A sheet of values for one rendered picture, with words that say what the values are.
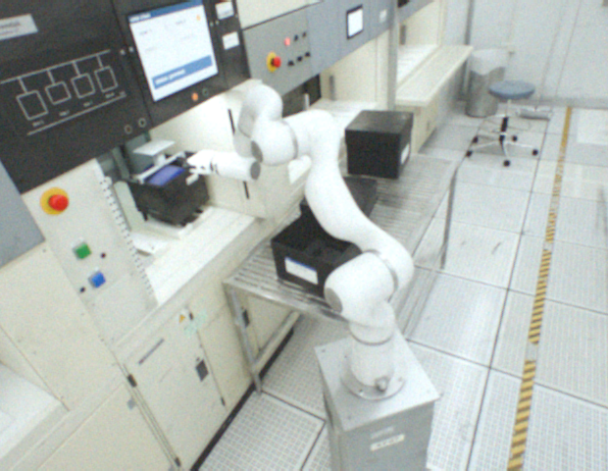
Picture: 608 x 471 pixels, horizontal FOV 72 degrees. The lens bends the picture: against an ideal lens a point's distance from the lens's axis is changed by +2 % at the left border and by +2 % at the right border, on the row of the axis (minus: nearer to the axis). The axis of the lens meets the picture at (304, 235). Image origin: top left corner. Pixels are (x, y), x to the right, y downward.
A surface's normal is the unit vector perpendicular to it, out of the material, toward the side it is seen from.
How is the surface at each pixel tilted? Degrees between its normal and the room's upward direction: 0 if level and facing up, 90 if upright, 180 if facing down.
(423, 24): 90
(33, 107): 90
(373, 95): 90
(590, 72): 90
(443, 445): 0
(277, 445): 0
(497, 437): 0
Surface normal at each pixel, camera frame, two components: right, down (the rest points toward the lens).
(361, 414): -0.10, -0.80
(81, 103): 0.87, 0.22
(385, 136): -0.43, 0.57
